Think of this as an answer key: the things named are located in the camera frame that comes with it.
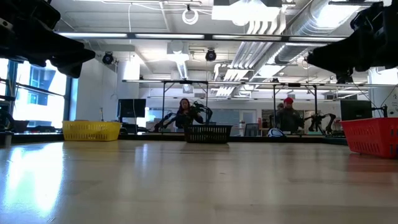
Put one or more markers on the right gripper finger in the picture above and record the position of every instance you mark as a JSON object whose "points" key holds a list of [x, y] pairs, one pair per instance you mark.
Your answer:
{"points": [[332, 54], [345, 76]]}

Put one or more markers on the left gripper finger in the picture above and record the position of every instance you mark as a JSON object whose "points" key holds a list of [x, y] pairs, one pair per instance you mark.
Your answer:
{"points": [[71, 69], [77, 53]]}

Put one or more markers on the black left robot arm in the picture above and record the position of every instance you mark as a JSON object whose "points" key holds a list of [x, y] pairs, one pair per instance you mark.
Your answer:
{"points": [[9, 37]]}

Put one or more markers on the black background robot arm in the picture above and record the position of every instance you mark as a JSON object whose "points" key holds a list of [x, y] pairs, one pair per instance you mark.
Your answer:
{"points": [[164, 121], [202, 109], [314, 119], [329, 119]]}

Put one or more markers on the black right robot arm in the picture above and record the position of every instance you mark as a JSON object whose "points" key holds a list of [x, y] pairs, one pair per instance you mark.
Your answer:
{"points": [[390, 31]]}

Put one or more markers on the black ceiling spotlight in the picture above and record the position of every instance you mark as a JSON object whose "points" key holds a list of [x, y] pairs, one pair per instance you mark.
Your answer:
{"points": [[108, 58], [211, 55]]}

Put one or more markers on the black computer monitor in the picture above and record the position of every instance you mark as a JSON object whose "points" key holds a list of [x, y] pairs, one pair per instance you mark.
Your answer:
{"points": [[132, 108], [356, 109]]}

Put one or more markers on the red plastic basket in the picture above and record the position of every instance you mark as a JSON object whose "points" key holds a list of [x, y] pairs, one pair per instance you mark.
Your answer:
{"points": [[370, 135]]}

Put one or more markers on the yellow plastic basket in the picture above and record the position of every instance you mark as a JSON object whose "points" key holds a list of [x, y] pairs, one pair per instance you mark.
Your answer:
{"points": [[91, 130]]}

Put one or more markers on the person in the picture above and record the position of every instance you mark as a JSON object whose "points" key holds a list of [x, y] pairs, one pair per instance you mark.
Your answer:
{"points": [[280, 106], [289, 119], [185, 119]]}

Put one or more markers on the white and blue ball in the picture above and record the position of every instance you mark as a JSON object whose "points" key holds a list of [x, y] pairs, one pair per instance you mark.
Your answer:
{"points": [[275, 132]]}

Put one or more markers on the grey office chair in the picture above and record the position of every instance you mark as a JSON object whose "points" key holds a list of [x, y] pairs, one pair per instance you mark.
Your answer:
{"points": [[252, 129]]}

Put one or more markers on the black overhead beam with lights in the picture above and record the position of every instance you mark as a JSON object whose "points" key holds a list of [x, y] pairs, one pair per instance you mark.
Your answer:
{"points": [[208, 37]]}

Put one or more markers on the black plastic basket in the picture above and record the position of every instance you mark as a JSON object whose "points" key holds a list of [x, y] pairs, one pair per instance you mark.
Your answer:
{"points": [[207, 133]]}

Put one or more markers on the silver ventilation duct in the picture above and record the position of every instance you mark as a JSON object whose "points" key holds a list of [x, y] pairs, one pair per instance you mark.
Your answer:
{"points": [[298, 31]]}

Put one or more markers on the black background rig frame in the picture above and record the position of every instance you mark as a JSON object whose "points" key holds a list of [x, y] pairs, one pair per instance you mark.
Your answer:
{"points": [[293, 84], [186, 82]]}

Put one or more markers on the black table frame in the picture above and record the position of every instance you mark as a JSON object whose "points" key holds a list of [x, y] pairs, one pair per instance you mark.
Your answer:
{"points": [[149, 137]]}

